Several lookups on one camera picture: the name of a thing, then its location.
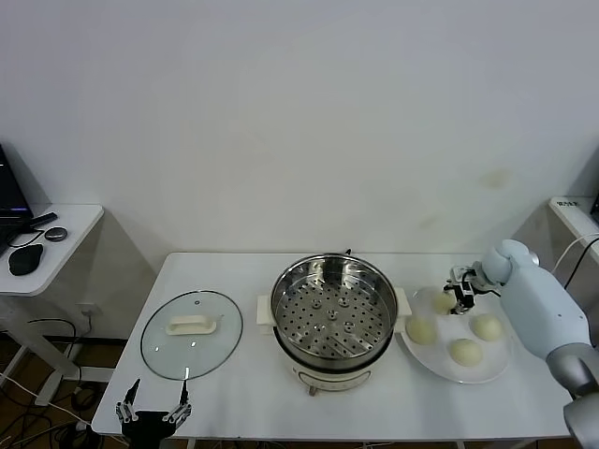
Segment glass lid with cream handle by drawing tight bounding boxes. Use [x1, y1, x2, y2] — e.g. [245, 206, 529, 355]
[139, 289, 245, 381]

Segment perforated steel steamer basket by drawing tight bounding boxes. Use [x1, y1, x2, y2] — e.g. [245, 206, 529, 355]
[256, 253, 413, 370]

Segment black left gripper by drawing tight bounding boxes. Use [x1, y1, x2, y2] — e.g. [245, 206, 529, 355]
[115, 378, 195, 440]

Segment white hanging cable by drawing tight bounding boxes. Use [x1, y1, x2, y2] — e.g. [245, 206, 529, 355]
[551, 233, 599, 277]

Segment white side table with label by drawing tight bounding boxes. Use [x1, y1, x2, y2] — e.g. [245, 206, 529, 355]
[548, 195, 599, 249]

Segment thin black desk cable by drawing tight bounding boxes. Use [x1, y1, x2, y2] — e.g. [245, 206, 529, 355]
[5, 227, 47, 250]

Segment black computer mouse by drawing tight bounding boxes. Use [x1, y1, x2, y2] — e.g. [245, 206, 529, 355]
[7, 243, 45, 277]

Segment black floor cable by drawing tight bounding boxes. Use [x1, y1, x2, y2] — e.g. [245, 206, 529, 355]
[26, 319, 79, 350]

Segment black hanging cable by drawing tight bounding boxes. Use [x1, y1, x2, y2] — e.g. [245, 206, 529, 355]
[563, 237, 599, 289]

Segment white round plate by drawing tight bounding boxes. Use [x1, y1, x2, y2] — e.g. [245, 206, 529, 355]
[397, 285, 515, 385]

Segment black laptop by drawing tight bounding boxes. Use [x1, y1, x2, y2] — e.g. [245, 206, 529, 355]
[0, 142, 35, 257]

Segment black stick device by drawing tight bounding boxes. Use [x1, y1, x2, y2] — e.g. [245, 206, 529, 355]
[23, 212, 58, 231]

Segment white floor cable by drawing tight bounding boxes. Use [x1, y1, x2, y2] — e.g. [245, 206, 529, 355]
[0, 372, 93, 429]

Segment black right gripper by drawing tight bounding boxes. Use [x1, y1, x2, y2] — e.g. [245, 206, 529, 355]
[443, 266, 488, 316]

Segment white steamed baozi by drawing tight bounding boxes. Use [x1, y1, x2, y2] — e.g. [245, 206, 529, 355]
[431, 290, 458, 315]
[404, 315, 438, 346]
[469, 312, 504, 341]
[447, 337, 483, 369]

